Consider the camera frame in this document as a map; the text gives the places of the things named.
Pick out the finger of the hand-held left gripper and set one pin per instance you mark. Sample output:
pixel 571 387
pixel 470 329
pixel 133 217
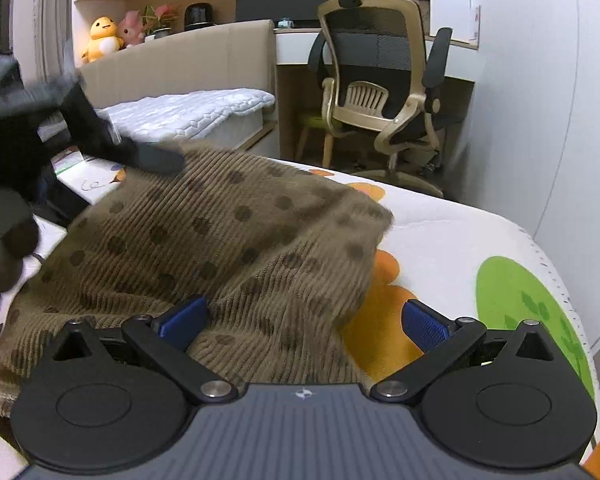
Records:
pixel 155 159

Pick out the beige mesh office chair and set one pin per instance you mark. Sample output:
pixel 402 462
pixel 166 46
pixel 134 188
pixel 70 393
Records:
pixel 375 60

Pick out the brown dotted knit sweater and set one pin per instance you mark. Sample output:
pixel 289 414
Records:
pixel 205 240

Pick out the potted plant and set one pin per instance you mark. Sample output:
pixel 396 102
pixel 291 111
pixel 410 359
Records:
pixel 160 20

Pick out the black speaker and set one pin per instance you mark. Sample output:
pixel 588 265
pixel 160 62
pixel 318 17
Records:
pixel 198 16

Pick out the white desk cabinet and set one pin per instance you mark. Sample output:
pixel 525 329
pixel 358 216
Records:
pixel 452 5

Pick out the grey curtain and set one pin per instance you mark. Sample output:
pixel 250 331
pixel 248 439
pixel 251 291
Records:
pixel 45 15

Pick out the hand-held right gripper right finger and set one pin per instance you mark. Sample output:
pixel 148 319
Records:
pixel 425 325

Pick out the person's left hand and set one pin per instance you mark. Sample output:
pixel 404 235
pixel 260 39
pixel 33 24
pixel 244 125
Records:
pixel 7 240

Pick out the green stool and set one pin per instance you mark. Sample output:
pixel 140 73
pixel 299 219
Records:
pixel 314 122

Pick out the beige bed headboard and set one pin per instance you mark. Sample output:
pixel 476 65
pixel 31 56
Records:
pixel 190 60

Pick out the printed bed sheet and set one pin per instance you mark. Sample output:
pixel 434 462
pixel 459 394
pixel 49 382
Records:
pixel 455 240

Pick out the white quilted mattress pad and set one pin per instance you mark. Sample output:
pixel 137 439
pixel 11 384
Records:
pixel 190 112

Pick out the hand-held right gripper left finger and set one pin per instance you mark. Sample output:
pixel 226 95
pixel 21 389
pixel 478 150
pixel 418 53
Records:
pixel 186 321

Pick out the pink plush toy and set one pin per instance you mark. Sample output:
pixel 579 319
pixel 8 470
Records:
pixel 131 30

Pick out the yellow plush toy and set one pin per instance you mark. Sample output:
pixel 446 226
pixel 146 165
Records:
pixel 102 40

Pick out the white wardrobe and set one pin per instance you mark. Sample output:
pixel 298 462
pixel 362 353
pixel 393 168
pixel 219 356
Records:
pixel 540 110

